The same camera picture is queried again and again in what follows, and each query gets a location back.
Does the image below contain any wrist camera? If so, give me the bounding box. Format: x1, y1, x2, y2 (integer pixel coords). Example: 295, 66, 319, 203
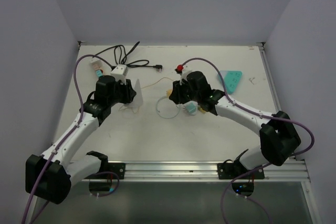
110, 65, 128, 84
175, 64, 193, 85

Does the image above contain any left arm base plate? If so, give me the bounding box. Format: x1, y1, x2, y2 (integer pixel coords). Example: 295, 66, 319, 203
106, 162, 126, 180

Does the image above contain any white triangular power strip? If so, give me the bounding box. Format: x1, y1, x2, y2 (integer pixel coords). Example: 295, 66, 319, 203
125, 79, 143, 109

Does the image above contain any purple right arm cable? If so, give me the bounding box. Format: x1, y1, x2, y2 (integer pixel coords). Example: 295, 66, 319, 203
182, 57, 315, 224

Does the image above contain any light blue usb cable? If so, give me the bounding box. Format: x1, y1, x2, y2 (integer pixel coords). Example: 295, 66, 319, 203
155, 95, 184, 120

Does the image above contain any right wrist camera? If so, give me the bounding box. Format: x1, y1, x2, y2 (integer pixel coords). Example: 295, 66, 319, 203
175, 64, 193, 85

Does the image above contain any teal cube charger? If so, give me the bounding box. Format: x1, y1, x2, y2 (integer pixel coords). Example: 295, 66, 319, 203
95, 69, 103, 78

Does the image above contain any pink cube charger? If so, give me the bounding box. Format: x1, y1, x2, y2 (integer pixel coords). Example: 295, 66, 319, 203
91, 62, 101, 71

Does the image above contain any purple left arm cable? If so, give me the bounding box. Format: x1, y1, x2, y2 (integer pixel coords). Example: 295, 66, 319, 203
20, 55, 120, 224

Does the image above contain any aluminium front rail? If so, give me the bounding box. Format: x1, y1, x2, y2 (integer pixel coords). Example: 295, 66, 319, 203
34, 158, 310, 182

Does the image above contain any black power cable with plug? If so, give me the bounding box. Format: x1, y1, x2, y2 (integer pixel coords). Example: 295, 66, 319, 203
91, 41, 164, 73

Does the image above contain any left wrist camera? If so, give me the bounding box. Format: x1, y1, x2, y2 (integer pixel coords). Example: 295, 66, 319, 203
110, 65, 128, 84

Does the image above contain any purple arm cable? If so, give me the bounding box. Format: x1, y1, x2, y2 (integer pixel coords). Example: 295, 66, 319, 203
182, 57, 315, 224
20, 55, 120, 224

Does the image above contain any beige power strip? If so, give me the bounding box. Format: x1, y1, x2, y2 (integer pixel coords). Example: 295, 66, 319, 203
90, 58, 104, 78

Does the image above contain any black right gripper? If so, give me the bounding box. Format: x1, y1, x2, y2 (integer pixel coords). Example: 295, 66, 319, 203
170, 78, 201, 105

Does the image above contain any yellow cube charger front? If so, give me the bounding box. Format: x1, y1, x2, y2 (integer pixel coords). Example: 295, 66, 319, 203
197, 106, 207, 114

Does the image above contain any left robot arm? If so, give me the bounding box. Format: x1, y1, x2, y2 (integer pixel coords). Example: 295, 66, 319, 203
25, 76, 143, 204

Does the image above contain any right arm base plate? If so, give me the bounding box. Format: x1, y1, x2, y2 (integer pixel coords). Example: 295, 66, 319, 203
217, 150, 265, 179

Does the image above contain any light blue usb charger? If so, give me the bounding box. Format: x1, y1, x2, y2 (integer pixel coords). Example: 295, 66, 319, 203
183, 101, 198, 115

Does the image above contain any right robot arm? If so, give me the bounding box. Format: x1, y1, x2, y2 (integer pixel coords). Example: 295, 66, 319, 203
169, 70, 301, 178

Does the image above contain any yellow cube charger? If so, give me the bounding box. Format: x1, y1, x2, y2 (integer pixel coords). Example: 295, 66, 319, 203
197, 106, 207, 114
166, 89, 173, 98

